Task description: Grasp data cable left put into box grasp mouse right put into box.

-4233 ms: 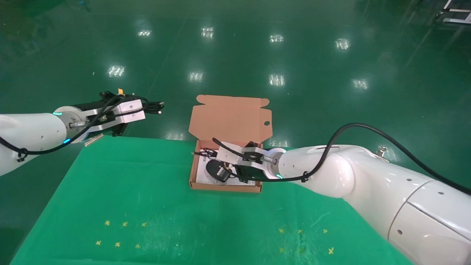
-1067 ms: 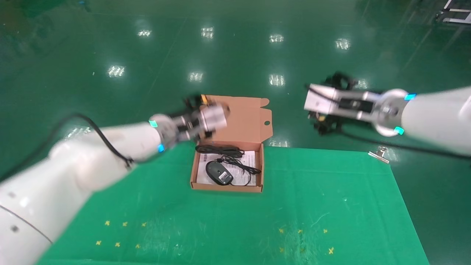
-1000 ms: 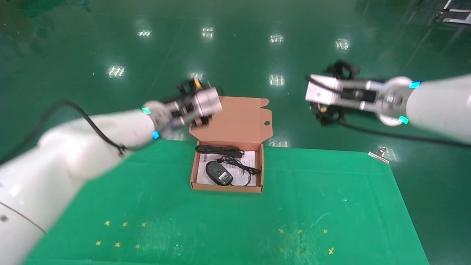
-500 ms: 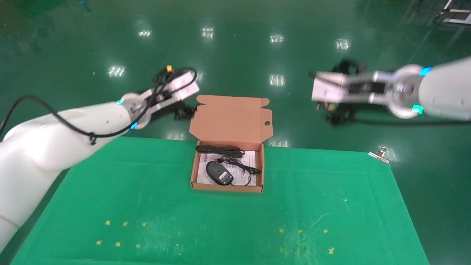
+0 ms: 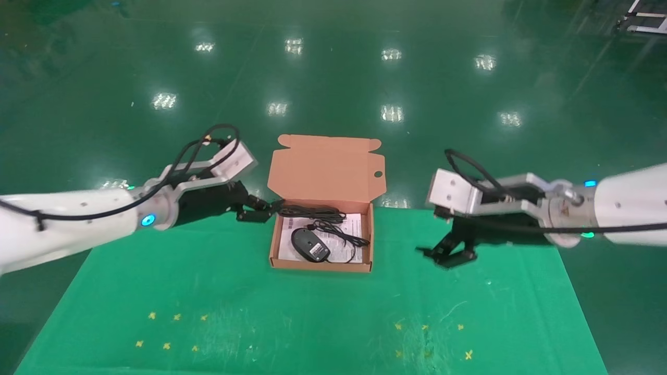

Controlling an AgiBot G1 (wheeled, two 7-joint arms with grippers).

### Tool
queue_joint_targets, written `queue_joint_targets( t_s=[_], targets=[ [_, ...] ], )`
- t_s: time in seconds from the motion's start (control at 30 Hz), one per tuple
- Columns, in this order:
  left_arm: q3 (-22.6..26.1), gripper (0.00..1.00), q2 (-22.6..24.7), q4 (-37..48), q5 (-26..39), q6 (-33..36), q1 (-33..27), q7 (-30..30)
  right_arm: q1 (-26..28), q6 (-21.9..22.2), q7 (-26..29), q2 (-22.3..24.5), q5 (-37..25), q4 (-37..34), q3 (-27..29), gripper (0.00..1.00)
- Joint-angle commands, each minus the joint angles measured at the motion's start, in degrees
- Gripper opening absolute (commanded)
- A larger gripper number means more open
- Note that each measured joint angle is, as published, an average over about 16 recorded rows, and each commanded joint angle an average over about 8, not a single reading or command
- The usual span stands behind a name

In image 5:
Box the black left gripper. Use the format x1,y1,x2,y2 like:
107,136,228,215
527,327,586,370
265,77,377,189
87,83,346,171
175,181,285,228

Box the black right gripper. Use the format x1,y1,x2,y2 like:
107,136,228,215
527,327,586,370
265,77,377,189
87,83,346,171
415,212,549,269

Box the black data cable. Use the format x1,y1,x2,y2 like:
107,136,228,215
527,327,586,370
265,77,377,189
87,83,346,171
276,205,348,222

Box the black wired computer mouse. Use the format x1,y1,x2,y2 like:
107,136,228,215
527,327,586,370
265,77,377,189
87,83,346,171
290,219,371,264

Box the open brown cardboard box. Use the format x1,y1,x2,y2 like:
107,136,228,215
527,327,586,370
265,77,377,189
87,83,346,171
267,134,386,273

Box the white printed instruction sheet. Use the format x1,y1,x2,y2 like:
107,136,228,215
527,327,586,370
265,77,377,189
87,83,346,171
278,212,363,263

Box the green table mat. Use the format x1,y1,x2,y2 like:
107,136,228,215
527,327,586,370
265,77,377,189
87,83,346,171
16,192,608,375

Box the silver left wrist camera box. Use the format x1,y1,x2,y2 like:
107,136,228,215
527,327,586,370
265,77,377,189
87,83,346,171
156,140,259,194

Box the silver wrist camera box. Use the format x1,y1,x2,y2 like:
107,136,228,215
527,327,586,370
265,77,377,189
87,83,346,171
426,169,550,216
156,140,259,194

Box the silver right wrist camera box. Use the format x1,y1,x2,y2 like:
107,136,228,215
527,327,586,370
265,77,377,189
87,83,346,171
426,169,550,216

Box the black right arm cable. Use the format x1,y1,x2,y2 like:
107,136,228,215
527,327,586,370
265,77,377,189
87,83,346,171
444,149,667,234

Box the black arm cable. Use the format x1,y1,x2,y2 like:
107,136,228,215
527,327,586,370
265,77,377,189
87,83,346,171
0,123,241,231
444,149,667,234

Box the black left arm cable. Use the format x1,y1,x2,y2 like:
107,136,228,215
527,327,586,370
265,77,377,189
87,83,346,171
0,123,241,231

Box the grey metal rack frame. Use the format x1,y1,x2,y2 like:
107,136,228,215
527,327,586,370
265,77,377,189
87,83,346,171
617,0,667,35

